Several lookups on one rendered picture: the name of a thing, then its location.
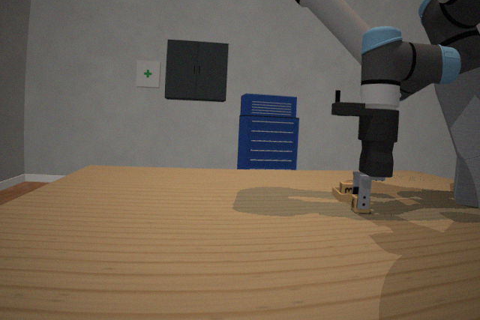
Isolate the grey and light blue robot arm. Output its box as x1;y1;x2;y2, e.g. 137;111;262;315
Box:
295;0;480;101

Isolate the beige cube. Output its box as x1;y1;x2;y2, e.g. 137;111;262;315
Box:
350;194;371;213
339;181;353;194

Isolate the tan wooden tray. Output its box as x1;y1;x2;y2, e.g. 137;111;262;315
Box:
331;187;351;202

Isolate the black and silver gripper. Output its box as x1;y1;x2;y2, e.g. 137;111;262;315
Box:
331;84;401;209

